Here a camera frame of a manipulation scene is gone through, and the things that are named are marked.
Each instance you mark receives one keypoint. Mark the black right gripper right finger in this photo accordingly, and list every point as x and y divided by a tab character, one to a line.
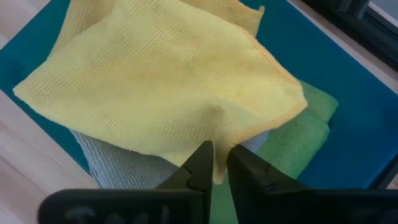
280	205

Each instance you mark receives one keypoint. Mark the green microfiber towel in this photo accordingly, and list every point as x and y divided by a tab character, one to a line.
295	140

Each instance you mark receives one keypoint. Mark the yellow microfiber towel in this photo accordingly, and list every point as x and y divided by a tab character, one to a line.
161	81

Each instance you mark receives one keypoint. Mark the grey microfiber towel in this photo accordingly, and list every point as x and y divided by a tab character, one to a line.
124	168

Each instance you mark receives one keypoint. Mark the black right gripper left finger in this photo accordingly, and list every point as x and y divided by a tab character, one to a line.
174	205

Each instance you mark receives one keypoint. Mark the teal tray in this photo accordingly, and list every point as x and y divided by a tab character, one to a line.
342	77

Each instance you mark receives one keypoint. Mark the black aluminium table frame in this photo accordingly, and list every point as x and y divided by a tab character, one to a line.
357	21

